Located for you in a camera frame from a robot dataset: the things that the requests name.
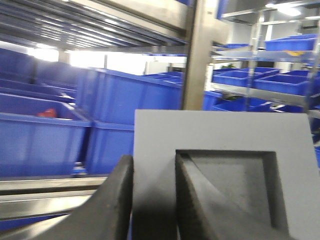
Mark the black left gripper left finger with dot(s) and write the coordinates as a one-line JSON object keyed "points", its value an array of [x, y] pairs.
{"points": [[104, 216]]}

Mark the gray foam base block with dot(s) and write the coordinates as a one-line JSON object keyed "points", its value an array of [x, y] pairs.
{"points": [[264, 162]]}

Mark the blue bin with red items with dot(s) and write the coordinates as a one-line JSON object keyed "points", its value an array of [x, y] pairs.
{"points": [[32, 145]]}

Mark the red mesh bags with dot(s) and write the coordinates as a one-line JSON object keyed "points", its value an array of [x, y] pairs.
{"points": [[49, 113]]}

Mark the blue plastic bin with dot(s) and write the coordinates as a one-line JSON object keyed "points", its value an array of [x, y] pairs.
{"points": [[107, 143]]}

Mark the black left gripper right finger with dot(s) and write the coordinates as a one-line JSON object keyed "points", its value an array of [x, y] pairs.
{"points": [[204, 213]]}

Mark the stainless steel shelf rack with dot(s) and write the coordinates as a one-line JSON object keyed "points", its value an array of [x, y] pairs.
{"points": [[37, 35]]}

